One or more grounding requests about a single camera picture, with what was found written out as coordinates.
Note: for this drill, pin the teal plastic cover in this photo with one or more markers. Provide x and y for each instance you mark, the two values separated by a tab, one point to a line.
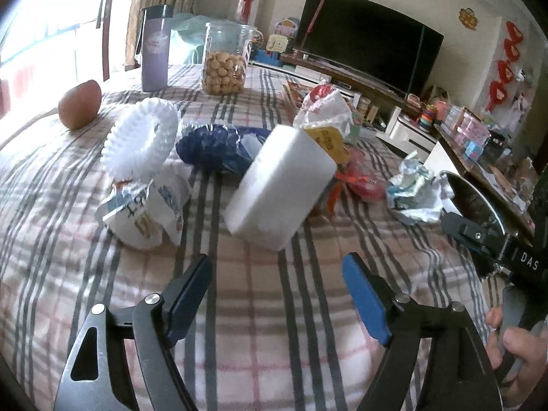
188	36

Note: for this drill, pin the colourful children's book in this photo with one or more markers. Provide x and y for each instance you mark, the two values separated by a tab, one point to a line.
295	94

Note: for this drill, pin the black television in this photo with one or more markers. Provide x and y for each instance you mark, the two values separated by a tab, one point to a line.
368	38

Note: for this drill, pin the black round trash can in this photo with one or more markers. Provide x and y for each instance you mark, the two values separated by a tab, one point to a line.
475	197

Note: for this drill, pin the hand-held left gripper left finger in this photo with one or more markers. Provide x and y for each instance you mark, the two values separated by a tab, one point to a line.
188	299

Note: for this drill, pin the wooden chair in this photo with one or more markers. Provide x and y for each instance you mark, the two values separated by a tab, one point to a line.
106	17

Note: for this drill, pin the red wrapper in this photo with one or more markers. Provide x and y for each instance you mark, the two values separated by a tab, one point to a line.
364	184

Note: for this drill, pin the white red plastic bag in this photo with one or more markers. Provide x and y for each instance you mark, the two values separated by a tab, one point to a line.
325	107

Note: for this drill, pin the person's right hand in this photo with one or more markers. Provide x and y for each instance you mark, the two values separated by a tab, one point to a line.
526	355

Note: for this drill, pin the yellow packet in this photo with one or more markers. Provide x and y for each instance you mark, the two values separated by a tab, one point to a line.
332	143

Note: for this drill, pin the orange red wall decal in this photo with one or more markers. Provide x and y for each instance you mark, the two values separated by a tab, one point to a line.
468	18

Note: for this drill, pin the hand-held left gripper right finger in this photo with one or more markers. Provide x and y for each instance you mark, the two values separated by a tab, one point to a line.
366	304

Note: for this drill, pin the cluttered coffee table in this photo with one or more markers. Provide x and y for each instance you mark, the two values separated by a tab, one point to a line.
492	158

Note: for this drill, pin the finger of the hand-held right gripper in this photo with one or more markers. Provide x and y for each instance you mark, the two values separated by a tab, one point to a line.
475	235

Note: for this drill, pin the white television cabinet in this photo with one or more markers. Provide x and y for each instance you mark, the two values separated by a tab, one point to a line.
402	128

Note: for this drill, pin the clear cookie jar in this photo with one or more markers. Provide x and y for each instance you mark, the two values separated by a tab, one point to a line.
224	60

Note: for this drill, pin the brown round fruit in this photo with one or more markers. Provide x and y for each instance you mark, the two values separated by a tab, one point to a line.
80	103

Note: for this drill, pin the yellow green toy box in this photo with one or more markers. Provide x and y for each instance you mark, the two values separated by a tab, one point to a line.
277	43

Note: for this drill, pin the pink plastic box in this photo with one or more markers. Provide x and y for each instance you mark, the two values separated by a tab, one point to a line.
469	128

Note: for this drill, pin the dark blue crinkled bag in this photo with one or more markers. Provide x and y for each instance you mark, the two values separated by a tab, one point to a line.
205	145

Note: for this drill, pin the printed white plastic pouch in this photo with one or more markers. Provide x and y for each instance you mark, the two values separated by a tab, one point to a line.
145	209

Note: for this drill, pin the plaid blanket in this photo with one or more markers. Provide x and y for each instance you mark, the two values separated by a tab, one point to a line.
265	308

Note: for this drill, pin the green cardboard box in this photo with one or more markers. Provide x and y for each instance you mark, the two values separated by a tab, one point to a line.
355	126

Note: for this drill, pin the white foam block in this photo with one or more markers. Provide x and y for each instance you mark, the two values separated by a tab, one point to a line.
278	184

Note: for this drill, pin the purple tumbler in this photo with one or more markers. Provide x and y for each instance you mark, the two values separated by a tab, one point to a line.
155	47

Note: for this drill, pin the crumpled silver wrapper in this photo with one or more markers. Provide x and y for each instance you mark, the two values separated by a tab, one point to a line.
415	192

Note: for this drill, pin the ferris wheel toy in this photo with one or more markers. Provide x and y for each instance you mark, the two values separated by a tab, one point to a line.
256	38

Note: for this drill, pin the red heart wall hanging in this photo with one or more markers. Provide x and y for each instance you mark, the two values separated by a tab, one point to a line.
507	64

